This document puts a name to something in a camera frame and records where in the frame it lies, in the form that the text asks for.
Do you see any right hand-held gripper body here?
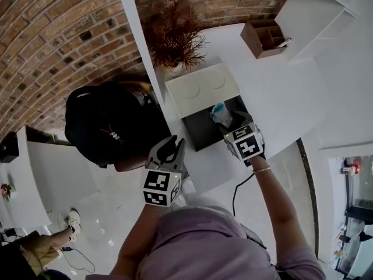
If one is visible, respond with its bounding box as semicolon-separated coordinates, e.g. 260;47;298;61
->
223;118;266;168

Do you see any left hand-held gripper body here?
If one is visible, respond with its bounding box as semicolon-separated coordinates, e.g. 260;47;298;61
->
142;155;189;208

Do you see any blue-white cloth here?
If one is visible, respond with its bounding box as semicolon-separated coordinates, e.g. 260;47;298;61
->
209;101;234;128

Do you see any white box with lid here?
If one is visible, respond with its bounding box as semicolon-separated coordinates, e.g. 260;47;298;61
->
164;62;252;153

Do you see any person's left forearm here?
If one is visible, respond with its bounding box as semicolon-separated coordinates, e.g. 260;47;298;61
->
109;202;164;277

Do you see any person's right forearm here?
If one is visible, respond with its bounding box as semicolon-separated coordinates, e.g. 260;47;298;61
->
249;155;310;264

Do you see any brown wooden organizer box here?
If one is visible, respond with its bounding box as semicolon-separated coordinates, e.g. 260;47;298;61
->
240;18;290;60

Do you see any black box device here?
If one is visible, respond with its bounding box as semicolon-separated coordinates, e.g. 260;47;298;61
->
0;132;20;164

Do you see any black backpack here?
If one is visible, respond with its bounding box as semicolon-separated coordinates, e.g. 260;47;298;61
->
64;80;173;173

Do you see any person's lavender shirt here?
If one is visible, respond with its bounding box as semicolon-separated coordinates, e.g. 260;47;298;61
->
136;205;328;280

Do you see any white plant pot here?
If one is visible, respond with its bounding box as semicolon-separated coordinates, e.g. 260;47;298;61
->
162;64;185;80

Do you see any white counter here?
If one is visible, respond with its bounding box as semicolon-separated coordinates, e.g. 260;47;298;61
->
0;125;98;229

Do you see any red and white bottle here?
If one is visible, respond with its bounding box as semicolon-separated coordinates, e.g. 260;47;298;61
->
340;162;361;175

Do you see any dried reddish-brown plant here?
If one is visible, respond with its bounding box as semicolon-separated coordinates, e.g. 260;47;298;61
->
142;0;209;73

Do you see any black-framed window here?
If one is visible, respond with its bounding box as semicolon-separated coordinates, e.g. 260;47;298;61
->
328;155;373;277

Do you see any white shelving desk unit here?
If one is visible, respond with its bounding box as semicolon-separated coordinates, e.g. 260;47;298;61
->
115;0;373;192

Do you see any red artificial flower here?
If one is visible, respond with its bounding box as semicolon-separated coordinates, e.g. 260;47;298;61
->
0;183;13;201

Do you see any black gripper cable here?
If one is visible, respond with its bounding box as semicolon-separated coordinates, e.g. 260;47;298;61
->
231;172;256;219

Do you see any thin black floor cable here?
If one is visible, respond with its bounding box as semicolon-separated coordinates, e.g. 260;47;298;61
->
61;246;96;274

